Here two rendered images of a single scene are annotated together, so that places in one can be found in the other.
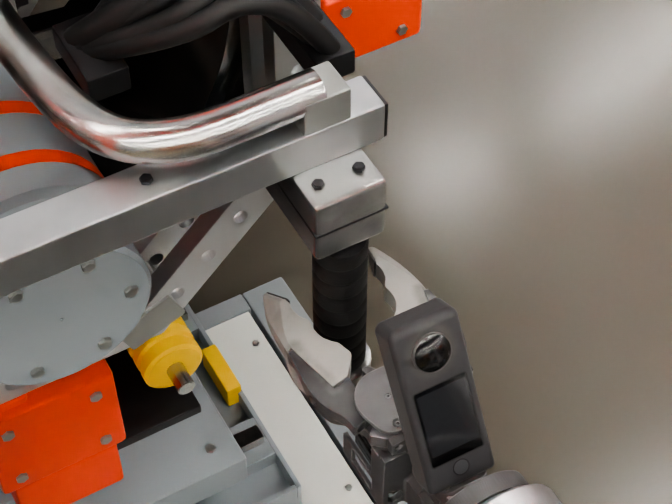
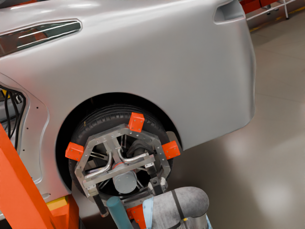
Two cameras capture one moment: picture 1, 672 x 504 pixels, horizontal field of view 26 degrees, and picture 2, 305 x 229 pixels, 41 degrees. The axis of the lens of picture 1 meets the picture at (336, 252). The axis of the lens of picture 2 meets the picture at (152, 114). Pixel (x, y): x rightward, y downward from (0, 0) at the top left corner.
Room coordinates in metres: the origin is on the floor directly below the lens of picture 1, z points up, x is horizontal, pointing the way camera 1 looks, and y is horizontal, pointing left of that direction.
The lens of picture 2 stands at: (-1.07, -1.05, 2.11)
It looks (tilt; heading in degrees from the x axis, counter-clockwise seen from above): 24 degrees down; 29
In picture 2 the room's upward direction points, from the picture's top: 21 degrees counter-clockwise
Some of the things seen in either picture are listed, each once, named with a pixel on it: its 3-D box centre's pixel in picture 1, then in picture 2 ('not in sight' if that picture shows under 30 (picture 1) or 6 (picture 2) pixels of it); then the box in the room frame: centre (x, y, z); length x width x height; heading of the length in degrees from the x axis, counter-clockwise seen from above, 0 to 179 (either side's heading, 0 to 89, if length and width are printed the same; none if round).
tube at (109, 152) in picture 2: not in sight; (97, 160); (0.54, 0.29, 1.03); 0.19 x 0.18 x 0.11; 29
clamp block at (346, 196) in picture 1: (316, 172); (150, 165); (0.60, 0.01, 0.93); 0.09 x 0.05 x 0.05; 29
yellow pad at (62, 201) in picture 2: not in sight; (56, 199); (0.61, 0.80, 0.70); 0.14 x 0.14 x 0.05; 29
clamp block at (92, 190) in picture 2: not in sight; (93, 187); (0.44, 0.31, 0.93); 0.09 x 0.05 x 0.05; 29
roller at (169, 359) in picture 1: (119, 275); not in sight; (0.85, 0.21, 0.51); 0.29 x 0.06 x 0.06; 29
